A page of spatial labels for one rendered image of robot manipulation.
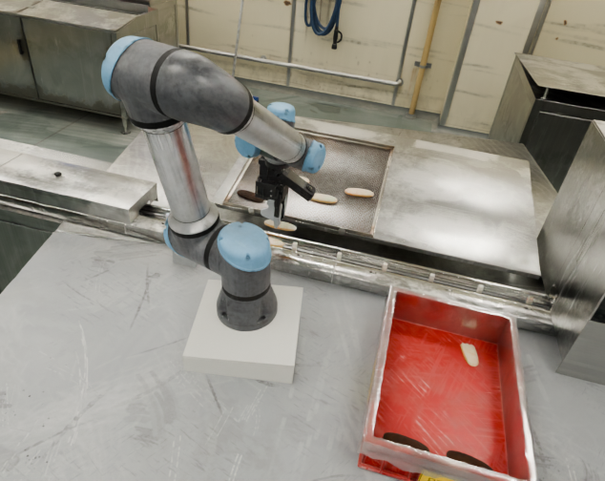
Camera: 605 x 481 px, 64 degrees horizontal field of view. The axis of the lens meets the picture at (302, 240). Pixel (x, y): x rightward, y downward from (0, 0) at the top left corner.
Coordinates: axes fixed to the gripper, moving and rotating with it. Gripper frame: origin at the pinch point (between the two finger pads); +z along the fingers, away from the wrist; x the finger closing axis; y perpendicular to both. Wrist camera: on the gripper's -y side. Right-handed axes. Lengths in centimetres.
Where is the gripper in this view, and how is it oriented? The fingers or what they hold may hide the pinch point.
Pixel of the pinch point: (280, 220)
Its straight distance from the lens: 145.9
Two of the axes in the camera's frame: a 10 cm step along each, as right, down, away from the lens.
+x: -2.5, 5.5, -8.0
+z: -0.9, 8.1, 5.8
